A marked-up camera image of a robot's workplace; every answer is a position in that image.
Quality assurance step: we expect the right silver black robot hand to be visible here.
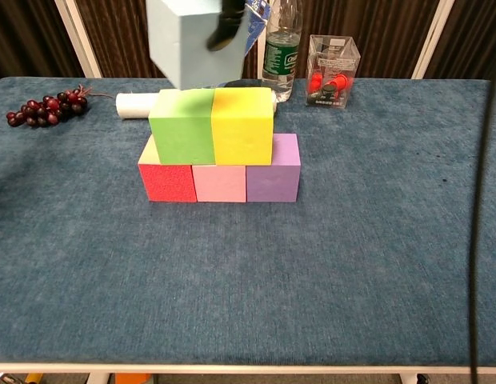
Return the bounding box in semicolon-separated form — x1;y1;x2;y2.
206;0;248;51

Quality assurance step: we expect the light blue foam cube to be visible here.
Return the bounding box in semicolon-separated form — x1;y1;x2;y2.
146;0;250;91

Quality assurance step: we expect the yellow foam cube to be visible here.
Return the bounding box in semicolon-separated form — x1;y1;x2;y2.
210;86;274;166

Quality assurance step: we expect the green foam cube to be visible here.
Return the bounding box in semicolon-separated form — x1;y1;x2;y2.
148;88;216;166

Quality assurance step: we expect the pink foam cube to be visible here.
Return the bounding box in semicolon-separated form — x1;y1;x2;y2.
191;162;249;204

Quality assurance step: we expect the purple foam cube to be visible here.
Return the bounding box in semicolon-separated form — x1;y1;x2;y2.
245;133;302;204

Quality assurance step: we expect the red foam cube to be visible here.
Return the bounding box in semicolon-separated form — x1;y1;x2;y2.
138;134;198;204

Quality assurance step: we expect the blue cardboard box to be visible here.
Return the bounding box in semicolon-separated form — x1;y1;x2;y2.
219;0;272;88

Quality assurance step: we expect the clear plastic water bottle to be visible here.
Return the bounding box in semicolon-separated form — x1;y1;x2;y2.
261;0;303;103

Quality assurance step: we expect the clear box with red pieces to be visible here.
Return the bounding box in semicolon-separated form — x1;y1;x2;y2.
305;34;361;108

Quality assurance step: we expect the white plastic bag roll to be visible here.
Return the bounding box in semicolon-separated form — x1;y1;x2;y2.
114;91;278;120

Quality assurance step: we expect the dark red grape bunch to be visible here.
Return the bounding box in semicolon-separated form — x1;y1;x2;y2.
6;83;113;128

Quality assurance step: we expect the blue fabric table cover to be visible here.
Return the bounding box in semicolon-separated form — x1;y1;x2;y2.
0;77;496;366

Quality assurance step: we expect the orange object under table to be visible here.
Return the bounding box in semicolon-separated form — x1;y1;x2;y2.
114;373;152;384

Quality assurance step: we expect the white screen post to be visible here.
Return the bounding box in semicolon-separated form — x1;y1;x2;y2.
410;0;456;79
54;0;102;79
257;38;269;80

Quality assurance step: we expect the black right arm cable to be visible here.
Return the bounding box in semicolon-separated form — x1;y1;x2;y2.
467;79;496;384

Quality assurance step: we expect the white table frame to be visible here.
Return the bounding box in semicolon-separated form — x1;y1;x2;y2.
0;362;496;384

